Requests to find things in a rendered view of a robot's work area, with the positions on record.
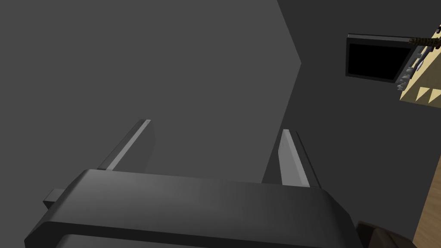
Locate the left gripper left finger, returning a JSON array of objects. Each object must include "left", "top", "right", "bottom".
[{"left": 97, "top": 119, "right": 156, "bottom": 174}]

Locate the black wall television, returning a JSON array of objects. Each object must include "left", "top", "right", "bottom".
[{"left": 345, "top": 33, "right": 422, "bottom": 84}]

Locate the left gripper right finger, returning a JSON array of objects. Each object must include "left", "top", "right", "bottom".
[{"left": 261, "top": 129, "right": 322, "bottom": 189}]

